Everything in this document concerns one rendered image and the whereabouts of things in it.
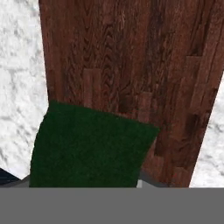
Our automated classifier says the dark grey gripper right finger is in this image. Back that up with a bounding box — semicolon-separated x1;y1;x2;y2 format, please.
136;171;171;188

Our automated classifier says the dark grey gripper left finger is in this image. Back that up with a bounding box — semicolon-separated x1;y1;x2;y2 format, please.
6;174;31;188

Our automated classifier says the dark green sponge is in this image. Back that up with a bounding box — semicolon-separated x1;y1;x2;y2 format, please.
29;100;161;188

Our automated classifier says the dark brown wooden cutting board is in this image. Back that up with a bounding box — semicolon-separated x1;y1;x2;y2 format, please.
38;0;224;188

